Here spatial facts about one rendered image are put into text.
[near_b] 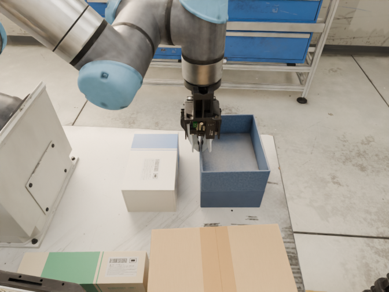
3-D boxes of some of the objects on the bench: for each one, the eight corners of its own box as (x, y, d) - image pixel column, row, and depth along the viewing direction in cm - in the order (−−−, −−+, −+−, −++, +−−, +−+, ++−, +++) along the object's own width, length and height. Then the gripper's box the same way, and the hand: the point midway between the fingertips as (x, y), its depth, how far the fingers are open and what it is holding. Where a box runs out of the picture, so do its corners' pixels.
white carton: (139, 153, 82) (135, 131, 76) (179, 153, 82) (178, 131, 76) (127, 211, 68) (120, 189, 62) (176, 211, 68) (174, 190, 62)
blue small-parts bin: (199, 150, 83) (199, 133, 78) (248, 150, 83) (252, 133, 78) (200, 207, 69) (200, 190, 64) (260, 207, 69) (265, 190, 64)
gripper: (176, 92, 48) (180, 171, 63) (230, 91, 48) (221, 170, 63) (178, 67, 54) (181, 145, 69) (224, 66, 54) (218, 144, 69)
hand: (200, 145), depth 67 cm, fingers closed
